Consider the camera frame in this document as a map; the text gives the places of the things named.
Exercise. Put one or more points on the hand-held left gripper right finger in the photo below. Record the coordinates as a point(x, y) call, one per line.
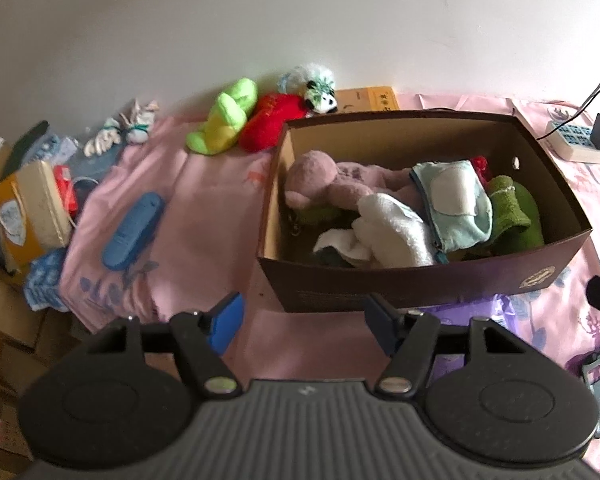
point(380, 324)

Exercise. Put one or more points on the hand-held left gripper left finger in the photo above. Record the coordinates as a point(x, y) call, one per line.
point(227, 322)

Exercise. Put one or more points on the brown cardboard box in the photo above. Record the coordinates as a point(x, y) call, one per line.
point(405, 285)

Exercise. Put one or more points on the white towel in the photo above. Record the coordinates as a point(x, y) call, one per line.
point(395, 230)

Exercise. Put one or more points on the green towel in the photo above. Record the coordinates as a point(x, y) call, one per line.
point(507, 205)

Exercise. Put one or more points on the light blue pouch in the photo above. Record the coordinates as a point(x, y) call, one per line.
point(460, 210)

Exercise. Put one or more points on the pink plush toy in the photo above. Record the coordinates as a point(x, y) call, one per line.
point(330, 180)

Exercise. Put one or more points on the small red soft item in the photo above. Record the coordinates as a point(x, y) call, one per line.
point(479, 166)

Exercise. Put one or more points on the pink printed bedsheet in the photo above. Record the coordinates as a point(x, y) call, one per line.
point(200, 200)

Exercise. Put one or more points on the blue oblong case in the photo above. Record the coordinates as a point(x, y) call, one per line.
point(135, 230)

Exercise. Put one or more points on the white power strip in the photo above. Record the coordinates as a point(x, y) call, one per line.
point(572, 137)

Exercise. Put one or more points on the blue patterned cloth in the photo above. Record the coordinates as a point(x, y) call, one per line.
point(45, 277)

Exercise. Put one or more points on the green and yellow plush toy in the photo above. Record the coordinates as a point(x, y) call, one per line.
point(225, 122)

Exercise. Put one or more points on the blue-grey denim cloth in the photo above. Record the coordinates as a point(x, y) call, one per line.
point(92, 167)

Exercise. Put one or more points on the red plush toy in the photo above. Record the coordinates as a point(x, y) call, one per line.
point(270, 120)

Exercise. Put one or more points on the small white doll toys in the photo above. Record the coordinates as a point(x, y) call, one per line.
point(140, 125)

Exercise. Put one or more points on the stack of cardboard boxes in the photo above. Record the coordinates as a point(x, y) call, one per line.
point(10, 350)

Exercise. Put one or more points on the white glove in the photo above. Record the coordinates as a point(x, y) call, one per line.
point(102, 140)

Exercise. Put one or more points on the yellow flat box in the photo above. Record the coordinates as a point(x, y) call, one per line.
point(365, 99)

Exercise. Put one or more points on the yellow paper bag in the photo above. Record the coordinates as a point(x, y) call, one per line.
point(27, 215)

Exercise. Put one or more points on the panda plush toy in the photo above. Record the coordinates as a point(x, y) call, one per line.
point(321, 99)

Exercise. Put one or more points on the light blue patterned packet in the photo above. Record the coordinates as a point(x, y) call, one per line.
point(55, 149)

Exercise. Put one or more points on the white and blue fluffy toy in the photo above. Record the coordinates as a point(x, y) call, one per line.
point(307, 74)

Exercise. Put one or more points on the dark green insole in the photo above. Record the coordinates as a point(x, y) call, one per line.
point(25, 147)

